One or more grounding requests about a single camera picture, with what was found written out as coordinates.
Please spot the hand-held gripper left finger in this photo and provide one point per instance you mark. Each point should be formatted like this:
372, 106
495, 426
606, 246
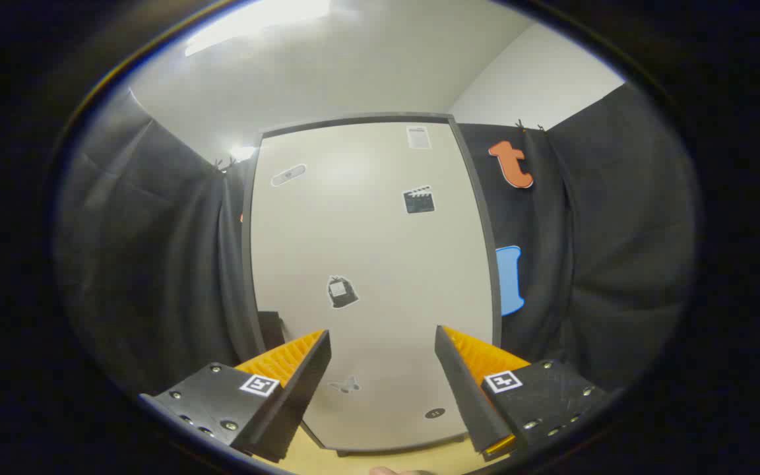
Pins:
301, 389

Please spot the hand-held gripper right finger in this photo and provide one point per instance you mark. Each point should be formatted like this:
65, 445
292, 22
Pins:
462, 389

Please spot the grey shoe cabinet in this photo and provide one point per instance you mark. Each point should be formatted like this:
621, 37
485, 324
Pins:
247, 251

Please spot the white shoe cabinet door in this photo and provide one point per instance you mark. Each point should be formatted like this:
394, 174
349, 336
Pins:
367, 231

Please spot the black backdrop cloth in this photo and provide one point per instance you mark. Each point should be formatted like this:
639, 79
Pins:
617, 251

